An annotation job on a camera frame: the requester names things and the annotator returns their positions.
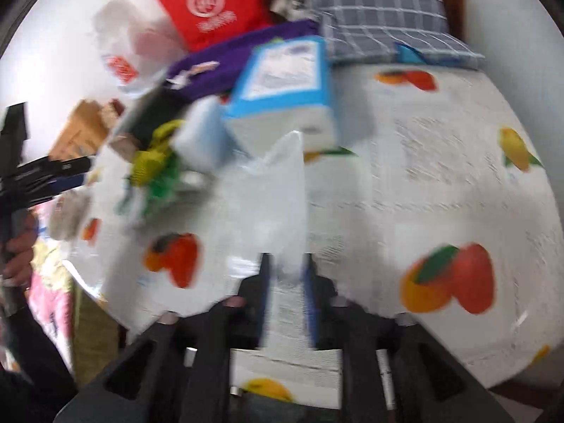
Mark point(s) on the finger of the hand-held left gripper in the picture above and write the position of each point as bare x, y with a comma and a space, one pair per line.
57, 167
57, 187

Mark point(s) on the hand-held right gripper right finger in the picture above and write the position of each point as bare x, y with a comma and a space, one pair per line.
312, 308

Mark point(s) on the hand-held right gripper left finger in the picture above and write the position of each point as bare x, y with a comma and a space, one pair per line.
265, 304

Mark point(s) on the clear plastic bag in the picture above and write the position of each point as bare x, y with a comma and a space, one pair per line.
277, 198
132, 44

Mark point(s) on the white sponge block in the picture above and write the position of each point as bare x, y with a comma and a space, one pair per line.
202, 136

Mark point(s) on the purple towel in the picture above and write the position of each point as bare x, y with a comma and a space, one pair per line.
246, 48

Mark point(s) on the person's left forearm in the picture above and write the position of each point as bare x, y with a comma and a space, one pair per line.
31, 361

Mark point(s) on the person's left hand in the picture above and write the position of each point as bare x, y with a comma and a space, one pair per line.
20, 260

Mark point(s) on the patterned tan book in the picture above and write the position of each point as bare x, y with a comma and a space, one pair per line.
79, 130

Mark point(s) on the dark green rectangular box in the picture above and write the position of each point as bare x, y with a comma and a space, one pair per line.
150, 114

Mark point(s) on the green blanket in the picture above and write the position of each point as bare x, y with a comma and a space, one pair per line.
94, 339

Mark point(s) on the blue tissue box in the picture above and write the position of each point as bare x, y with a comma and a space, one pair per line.
282, 83

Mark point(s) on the red paper bag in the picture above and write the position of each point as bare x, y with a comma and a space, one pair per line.
211, 4

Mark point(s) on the grey checked cushion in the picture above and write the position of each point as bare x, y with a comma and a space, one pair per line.
379, 13

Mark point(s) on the brown wooden door frame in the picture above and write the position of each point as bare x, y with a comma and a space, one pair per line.
454, 0

